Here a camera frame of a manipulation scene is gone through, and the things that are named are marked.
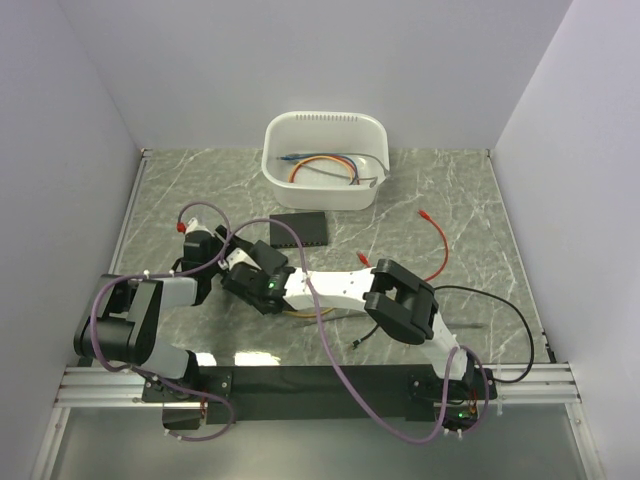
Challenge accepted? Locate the yellow ethernet cable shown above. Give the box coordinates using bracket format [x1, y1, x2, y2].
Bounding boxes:
[284, 307, 335, 320]

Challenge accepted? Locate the red ethernet cable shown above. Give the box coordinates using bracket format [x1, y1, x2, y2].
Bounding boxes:
[355, 209, 450, 282]

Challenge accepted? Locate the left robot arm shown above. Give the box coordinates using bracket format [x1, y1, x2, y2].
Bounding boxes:
[73, 225, 227, 402]

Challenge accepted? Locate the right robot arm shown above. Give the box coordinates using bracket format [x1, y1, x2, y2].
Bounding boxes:
[218, 247, 479, 399]

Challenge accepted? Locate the white plastic bin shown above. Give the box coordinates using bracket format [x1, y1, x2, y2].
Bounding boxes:
[261, 111, 390, 211]

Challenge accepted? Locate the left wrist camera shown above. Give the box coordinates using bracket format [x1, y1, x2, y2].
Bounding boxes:
[176, 217, 211, 235]

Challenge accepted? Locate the black network switch far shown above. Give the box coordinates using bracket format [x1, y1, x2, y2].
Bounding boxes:
[269, 211, 329, 249]

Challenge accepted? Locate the grey ethernet cable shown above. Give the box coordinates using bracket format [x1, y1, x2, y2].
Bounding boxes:
[294, 312, 486, 331]

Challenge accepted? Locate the orange cable in bin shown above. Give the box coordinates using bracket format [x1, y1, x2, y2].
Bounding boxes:
[292, 155, 361, 185]

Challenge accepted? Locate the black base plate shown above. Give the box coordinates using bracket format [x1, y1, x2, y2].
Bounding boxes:
[142, 364, 501, 426]

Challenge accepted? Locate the red cable in bin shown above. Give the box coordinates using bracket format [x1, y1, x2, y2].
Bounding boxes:
[289, 155, 361, 185]

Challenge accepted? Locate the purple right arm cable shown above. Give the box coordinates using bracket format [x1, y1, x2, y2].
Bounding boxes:
[214, 218, 499, 445]

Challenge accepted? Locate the blue cable in bin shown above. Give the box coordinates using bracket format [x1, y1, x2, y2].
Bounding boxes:
[277, 152, 359, 174]

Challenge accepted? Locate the grey cable in bin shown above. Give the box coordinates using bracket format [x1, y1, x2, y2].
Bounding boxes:
[309, 150, 390, 189]

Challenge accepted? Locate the black cable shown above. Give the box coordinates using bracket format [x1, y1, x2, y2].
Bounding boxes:
[349, 284, 536, 385]

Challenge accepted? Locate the aluminium rail frame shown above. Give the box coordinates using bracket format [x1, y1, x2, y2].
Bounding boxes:
[46, 149, 587, 479]

